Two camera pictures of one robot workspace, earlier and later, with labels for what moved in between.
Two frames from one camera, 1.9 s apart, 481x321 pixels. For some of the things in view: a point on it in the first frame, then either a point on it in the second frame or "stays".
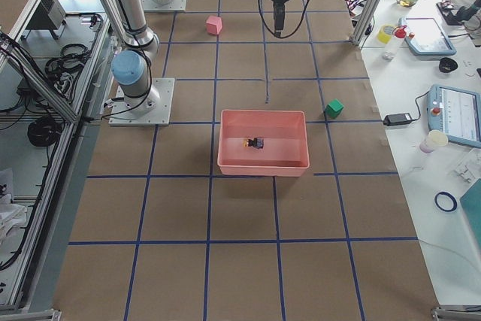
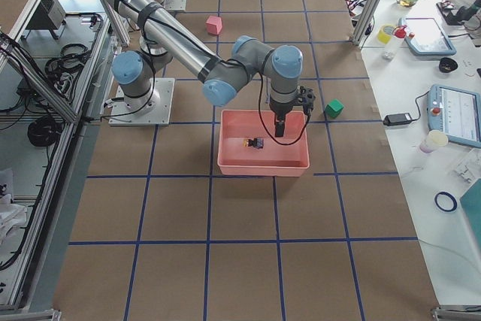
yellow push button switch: (258, 143) stays
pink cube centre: (214, 25) stays
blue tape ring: (455, 202) stays
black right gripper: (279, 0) -> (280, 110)
